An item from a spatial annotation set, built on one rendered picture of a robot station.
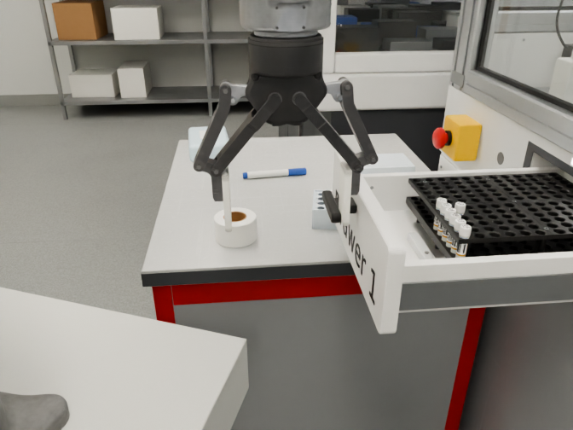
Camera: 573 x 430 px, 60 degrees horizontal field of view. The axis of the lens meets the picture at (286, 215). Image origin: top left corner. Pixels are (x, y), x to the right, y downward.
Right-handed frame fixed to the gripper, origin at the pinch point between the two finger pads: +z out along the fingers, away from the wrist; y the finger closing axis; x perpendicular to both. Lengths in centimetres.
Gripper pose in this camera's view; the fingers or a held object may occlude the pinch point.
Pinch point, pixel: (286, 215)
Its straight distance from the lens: 58.3
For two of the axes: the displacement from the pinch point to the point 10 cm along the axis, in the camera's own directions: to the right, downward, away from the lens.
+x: -1.0, -4.5, 8.9
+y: 9.9, -0.5, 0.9
